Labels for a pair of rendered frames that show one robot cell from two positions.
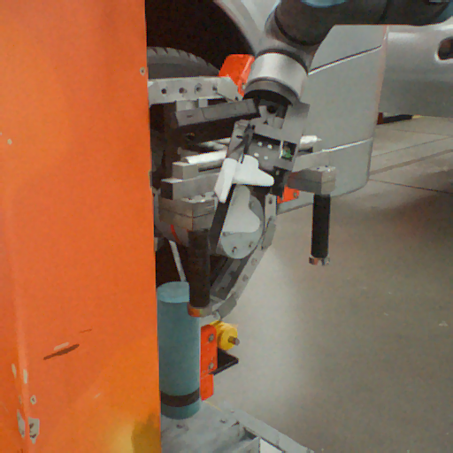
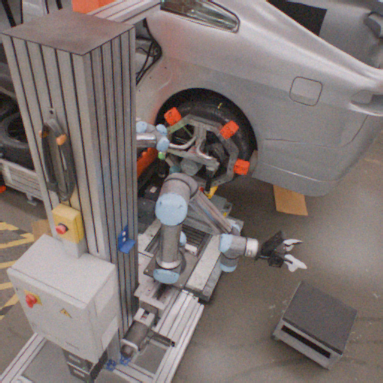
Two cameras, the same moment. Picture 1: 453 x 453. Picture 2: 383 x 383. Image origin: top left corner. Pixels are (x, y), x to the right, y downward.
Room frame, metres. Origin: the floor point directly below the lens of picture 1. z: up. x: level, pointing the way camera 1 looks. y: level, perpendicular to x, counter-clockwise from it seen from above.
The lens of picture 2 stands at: (0.31, -1.77, 2.39)
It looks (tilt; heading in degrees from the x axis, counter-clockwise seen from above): 42 degrees down; 64
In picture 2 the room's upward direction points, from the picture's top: 7 degrees clockwise
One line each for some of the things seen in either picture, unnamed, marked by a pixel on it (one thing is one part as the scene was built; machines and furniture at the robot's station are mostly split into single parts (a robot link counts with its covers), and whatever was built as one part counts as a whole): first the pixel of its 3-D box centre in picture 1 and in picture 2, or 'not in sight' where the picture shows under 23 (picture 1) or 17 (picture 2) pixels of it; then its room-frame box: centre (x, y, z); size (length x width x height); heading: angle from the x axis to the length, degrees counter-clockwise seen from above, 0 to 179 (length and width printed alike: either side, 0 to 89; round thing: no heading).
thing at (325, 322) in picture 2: not in sight; (313, 325); (1.68, -1.04, 0.17); 0.43 x 0.36 x 0.34; 125
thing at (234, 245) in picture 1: (206, 217); (194, 158); (1.18, 0.05, 0.85); 0.21 x 0.14 x 0.14; 45
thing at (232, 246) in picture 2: not in sight; (232, 244); (0.92, -0.97, 1.21); 0.11 x 0.08 x 0.09; 150
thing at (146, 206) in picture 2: not in sight; (152, 206); (0.94, 0.25, 0.26); 0.42 x 0.18 x 0.35; 45
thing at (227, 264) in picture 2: not in sight; (229, 256); (0.93, -0.95, 1.12); 0.11 x 0.08 x 0.11; 60
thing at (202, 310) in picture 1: (199, 269); (161, 166); (0.94, 0.05, 0.83); 0.04 x 0.04 x 0.16
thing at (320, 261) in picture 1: (320, 226); (208, 182); (1.19, -0.19, 0.83); 0.04 x 0.04 x 0.16
